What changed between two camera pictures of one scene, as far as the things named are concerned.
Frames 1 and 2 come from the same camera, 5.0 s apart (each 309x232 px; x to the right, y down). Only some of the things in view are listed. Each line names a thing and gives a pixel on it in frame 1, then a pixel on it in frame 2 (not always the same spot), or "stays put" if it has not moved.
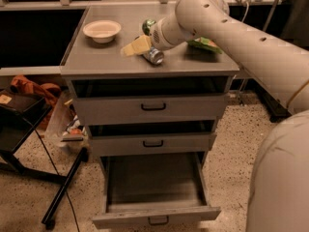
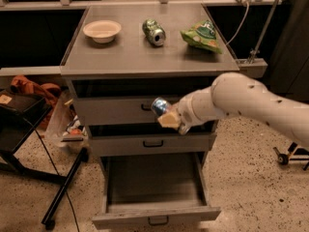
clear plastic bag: (65, 126) stays put
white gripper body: (159, 36) -> (185, 112)
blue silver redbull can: (155, 56) -> (159, 105)
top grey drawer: (149, 101) stays put
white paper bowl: (102, 31) stays put
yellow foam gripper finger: (140, 44) -> (171, 119)
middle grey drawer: (150, 137) stays put
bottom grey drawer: (151, 188) stays put
